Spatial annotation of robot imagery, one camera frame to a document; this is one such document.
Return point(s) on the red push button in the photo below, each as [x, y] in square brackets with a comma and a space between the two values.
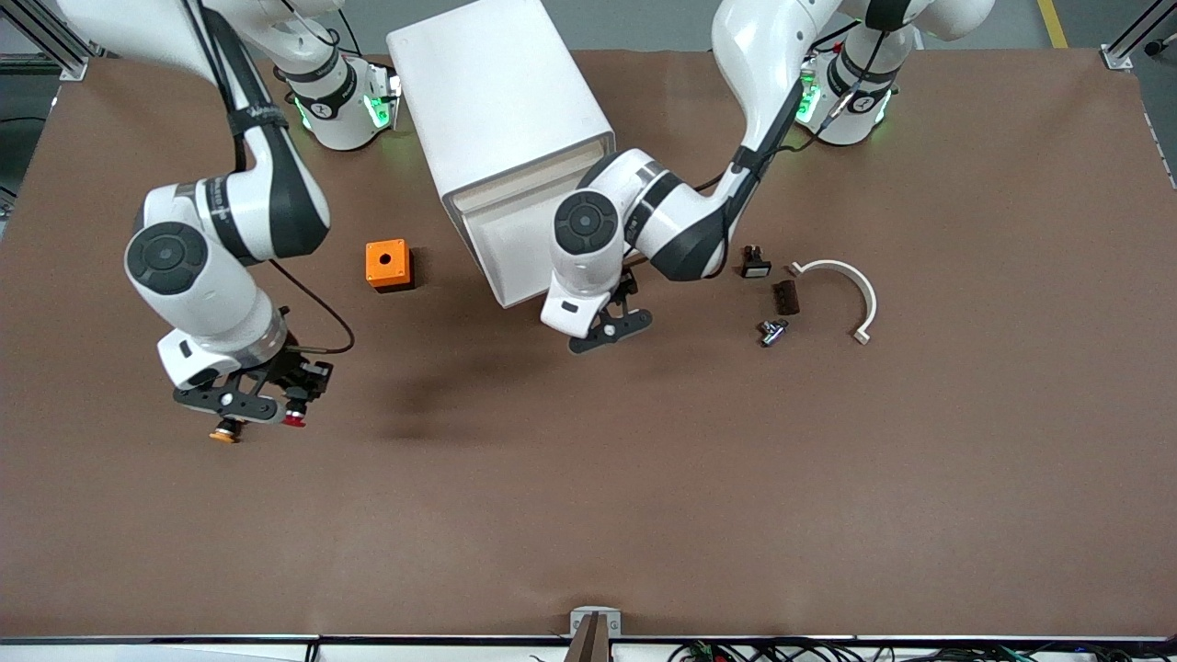
[294, 420]

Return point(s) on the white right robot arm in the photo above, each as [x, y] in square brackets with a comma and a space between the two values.
[202, 303]

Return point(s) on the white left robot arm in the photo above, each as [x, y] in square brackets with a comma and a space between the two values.
[763, 37]

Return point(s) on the yellow push button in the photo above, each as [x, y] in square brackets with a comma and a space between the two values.
[223, 435]

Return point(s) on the brown terminal block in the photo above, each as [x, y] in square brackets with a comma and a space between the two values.
[786, 298]

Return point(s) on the brown table cover mat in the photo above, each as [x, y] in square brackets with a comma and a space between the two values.
[588, 506]

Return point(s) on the black white square switch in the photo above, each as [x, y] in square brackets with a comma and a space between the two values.
[756, 267]

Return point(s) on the silver key switch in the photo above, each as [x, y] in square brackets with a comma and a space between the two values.
[772, 335]

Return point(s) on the orange button enclosure box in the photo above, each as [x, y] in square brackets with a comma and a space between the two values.
[375, 267]

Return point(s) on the white curved plastic bracket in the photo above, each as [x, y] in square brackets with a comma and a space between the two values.
[870, 303]

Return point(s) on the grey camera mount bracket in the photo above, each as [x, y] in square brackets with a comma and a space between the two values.
[595, 634]

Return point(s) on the aluminium frame profile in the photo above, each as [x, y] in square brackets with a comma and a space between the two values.
[72, 66]
[1117, 60]

